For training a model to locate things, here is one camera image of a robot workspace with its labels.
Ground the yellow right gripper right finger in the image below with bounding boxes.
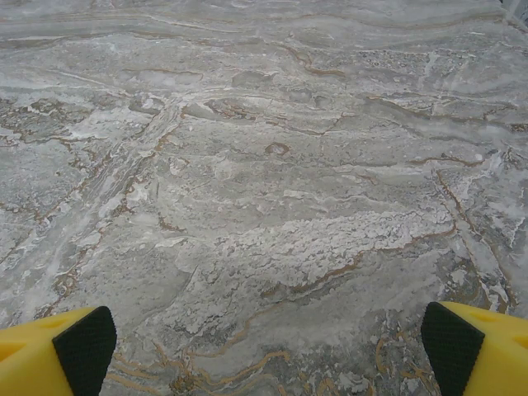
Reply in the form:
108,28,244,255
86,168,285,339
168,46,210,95
420,300,528,396

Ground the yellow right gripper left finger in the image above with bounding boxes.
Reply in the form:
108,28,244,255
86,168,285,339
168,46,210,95
0,305,118,396

